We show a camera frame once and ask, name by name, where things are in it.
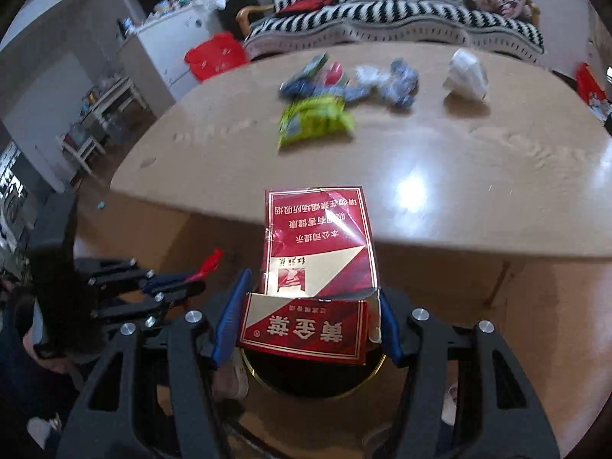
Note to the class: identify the blue white packet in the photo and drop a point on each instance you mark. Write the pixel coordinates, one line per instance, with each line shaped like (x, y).
(402, 83)

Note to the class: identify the person's left hand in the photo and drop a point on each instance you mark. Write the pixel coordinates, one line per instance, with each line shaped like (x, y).
(48, 366)

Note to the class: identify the small white wrapper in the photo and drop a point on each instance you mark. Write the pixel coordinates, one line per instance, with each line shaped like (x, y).
(370, 75)

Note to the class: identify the black bin with gold rim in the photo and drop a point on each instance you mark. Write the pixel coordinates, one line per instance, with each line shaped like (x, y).
(311, 377)

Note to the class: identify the red cushion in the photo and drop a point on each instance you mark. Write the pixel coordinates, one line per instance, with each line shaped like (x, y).
(303, 5)

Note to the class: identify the small red wrapper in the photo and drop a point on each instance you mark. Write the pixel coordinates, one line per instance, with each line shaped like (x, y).
(208, 264)

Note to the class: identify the person's foot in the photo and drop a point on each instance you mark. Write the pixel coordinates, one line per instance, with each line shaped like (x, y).
(449, 406)
(235, 380)

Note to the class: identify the wooden chair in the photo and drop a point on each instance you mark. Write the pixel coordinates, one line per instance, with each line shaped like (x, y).
(253, 14)

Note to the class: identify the wooden table leg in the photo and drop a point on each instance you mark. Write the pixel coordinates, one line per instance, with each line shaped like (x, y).
(498, 279)

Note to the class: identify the large white paper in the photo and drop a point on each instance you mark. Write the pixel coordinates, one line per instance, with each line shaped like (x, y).
(464, 74)

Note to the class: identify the red printed bag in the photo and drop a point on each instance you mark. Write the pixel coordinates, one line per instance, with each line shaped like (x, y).
(593, 91)

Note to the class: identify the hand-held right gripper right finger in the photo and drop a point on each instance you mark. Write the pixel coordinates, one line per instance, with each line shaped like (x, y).
(391, 332)

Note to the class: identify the person's left foot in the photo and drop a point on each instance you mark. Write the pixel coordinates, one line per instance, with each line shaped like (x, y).
(235, 380)

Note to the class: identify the pink wrapper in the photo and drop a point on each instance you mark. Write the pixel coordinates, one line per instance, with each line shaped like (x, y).
(333, 74)

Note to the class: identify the teal snack packet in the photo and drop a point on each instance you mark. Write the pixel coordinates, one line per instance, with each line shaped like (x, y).
(315, 64)

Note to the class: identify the person's right foot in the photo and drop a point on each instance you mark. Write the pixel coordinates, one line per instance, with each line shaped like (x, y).
(449, 406)

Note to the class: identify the blue grey wrapper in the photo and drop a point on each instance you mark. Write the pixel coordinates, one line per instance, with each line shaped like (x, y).
(296, 87)

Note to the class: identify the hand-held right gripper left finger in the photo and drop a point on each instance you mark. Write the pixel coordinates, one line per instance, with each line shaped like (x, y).
(232, 318)

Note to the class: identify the white cabinet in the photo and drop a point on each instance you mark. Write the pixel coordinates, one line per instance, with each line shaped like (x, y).
(167, 48)

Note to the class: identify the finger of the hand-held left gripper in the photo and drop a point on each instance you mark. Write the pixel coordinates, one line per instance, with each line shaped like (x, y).
(165, 281)
(184, 291)

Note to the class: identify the green snack packet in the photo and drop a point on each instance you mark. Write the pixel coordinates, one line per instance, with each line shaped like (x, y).
(313, 119)

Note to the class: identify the white shelf rack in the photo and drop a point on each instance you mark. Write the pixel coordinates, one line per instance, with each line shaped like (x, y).
(107, 105)

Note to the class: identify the red cigarette carton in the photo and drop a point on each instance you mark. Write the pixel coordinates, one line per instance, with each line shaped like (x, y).
(315, 248)

